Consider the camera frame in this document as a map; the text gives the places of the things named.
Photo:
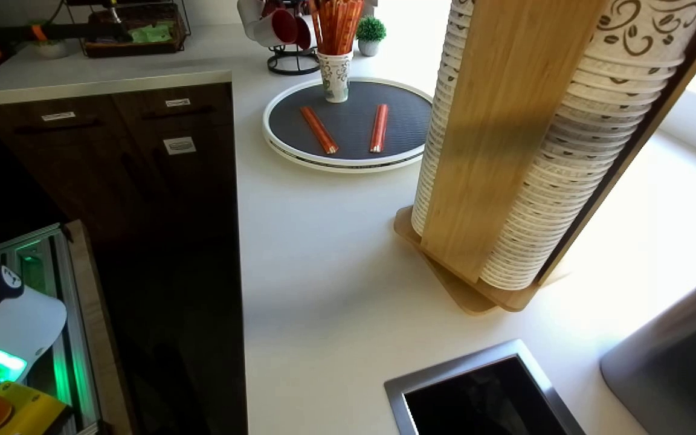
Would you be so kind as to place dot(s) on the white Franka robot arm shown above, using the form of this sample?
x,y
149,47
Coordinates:
x,y
18,322

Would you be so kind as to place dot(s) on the round white grey tray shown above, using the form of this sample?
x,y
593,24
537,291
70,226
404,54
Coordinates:
x,y
350,133

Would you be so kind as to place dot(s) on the white paper cup stack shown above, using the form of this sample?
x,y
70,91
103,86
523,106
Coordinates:
x,y
447,121

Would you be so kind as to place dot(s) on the wooden cup dispenser stand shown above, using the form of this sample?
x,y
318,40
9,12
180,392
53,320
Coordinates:
x,y
508,121

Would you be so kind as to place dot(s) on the patterned paper cup stack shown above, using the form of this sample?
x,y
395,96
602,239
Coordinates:
x,y
592,145

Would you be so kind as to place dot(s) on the white label sticker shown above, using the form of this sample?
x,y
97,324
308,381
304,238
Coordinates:
x,y
59,117
177,103
180,145

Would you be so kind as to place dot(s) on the small potted green plant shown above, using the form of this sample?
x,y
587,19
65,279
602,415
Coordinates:
x,y
370,29

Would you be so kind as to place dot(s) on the white mug red inside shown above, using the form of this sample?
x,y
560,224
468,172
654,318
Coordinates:
x,y
252,24
289,27

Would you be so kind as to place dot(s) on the black flat scale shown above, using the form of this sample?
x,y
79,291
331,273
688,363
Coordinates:
x,y
477,402

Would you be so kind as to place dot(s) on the green packet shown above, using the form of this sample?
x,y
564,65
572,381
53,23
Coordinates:
x,y
154,34

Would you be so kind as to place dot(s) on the dark wooden drawer cabinet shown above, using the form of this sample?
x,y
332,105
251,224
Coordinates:
x,y
84,178

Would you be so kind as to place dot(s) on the dark wooden basket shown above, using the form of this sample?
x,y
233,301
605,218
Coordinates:
x,y
122,47

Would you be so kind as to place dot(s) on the small white dish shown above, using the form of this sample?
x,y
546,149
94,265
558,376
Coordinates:
x,y
49,48

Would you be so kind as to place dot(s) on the small orange item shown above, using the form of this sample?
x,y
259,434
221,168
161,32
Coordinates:
x,y
37,32

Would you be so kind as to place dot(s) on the grey coffee machine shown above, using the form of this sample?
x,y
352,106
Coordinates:
x,y
677,371

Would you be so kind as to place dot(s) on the yellow emergency stop box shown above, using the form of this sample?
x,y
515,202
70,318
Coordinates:
x,y
36,402

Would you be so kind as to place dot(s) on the metal robot stand frame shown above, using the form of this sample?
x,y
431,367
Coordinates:
x,y
96,340

